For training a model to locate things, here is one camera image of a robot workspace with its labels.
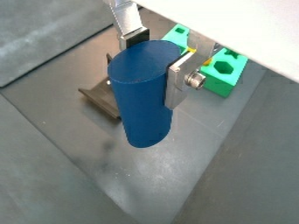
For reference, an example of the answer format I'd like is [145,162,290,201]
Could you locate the blue oval cylinder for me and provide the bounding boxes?
[107,40,181,148]

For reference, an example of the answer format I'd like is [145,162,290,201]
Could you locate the black curved holder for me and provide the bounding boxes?
[78,53,122,120]

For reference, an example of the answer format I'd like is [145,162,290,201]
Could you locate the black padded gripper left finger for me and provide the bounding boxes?
[105,0,150,50]

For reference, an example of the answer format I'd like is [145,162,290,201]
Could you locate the green shape sorting board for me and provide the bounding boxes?
[163,24,249,97]

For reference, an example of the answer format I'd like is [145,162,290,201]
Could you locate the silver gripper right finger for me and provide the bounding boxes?
[165,30,217,109]

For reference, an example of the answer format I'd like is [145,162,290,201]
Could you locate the dark grey table mat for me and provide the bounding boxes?
[0,28,266,224]

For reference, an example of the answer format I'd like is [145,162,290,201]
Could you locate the yellow peg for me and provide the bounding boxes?
[187,47,213,66]

